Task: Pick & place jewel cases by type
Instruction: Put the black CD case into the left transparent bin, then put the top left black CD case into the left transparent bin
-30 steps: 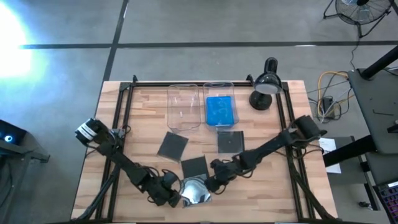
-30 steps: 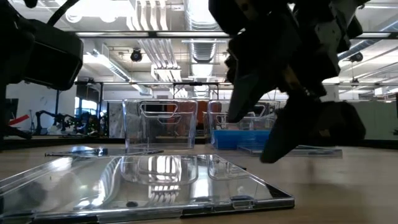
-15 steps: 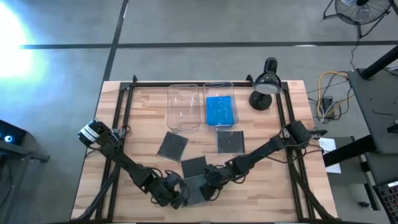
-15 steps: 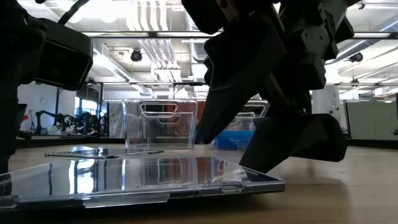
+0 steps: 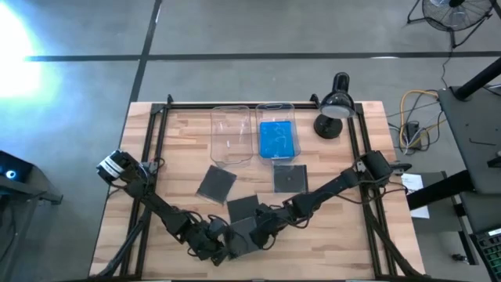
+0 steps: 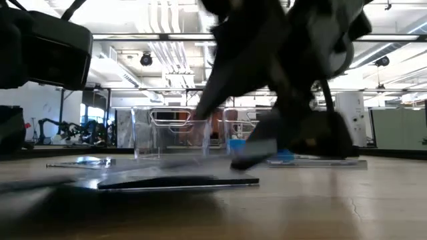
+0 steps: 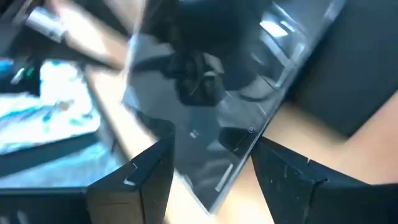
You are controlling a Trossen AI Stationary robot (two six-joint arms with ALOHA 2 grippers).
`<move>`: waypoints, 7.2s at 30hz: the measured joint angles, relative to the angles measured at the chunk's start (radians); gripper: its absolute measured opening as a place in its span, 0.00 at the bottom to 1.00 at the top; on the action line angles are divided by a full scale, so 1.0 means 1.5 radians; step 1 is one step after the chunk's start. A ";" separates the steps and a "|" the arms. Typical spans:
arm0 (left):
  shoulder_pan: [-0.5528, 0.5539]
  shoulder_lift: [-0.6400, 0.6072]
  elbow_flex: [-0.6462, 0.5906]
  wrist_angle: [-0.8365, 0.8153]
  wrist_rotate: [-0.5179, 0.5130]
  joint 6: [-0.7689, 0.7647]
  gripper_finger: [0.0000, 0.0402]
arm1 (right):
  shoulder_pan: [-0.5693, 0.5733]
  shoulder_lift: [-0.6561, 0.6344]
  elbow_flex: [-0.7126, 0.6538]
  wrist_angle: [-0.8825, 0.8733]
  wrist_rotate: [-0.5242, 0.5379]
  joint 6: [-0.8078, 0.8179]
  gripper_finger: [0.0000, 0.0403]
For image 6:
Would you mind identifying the white cabinet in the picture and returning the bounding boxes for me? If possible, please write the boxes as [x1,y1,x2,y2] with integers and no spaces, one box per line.
[334,91,368,148]

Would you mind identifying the background robot arms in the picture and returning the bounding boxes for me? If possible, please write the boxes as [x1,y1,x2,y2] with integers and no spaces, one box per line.
[37,117,115,147]

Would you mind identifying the clear plastic bin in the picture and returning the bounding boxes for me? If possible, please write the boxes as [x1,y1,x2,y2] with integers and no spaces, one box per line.
[222,106,270,157]
[131,106,211,160]

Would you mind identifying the opaque blue jewel case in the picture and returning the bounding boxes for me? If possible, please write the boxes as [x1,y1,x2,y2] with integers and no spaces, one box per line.
[228,139,248,155]

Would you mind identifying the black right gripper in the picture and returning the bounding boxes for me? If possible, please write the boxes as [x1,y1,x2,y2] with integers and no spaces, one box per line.
[195,0,373,171]

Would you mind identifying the translucent blue jewel case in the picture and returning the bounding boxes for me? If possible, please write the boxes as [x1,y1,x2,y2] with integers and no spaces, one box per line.
[266,149,368,170]

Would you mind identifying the grey clear jewel case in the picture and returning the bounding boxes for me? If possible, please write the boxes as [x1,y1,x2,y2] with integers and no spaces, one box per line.
[96,165,261,193]

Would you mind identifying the black jewel case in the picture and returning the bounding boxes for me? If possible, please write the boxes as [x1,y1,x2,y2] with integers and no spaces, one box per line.
[45,155,117,170]

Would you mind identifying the grey partition wall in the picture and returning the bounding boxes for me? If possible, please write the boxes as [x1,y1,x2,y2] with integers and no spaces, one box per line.
[369,107,427,151]

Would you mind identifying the black ceiling spotlight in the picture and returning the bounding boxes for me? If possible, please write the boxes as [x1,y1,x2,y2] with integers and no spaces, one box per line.
[374,55,391,68]
[139,52,154,67]

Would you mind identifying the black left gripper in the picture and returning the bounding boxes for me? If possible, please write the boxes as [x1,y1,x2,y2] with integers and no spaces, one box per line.
[26,11,94,91]

